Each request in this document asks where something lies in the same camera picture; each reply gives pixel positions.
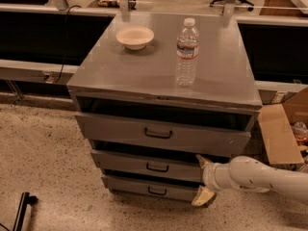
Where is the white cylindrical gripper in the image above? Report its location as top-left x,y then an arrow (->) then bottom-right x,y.
192,154 -> 231,207

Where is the grey drawer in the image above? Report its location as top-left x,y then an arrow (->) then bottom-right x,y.
75,112 -> 250,157
91,150 -> 203,183
102,174 -> 198,202

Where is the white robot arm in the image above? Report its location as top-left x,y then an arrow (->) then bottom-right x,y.
192,155 -> 308,207

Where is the grey bottom drawer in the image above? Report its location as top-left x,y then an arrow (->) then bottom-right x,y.
102,174 -> 198,202

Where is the open cardboard box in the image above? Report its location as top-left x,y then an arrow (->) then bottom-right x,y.
258,88 -> 308,171

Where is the grey metal drawer cabinet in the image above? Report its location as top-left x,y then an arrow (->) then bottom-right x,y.
65,11 -> 263,208

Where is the grey top drawer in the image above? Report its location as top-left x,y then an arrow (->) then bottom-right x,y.
75,112 -> 250,157

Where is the plastic bottle in box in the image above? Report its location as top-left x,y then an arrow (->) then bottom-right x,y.
292,122 -> 308,145

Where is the clear plastic water bottle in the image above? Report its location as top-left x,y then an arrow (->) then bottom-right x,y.
176,17 -> 199,87

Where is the white ceramic bowl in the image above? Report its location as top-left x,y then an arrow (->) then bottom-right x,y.
115,26 -> 154,50

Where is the black stand foot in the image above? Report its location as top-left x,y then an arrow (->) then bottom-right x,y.
13,192 -> 38,231

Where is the black cable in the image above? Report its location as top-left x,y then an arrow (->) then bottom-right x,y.
52,5 -> 83,85

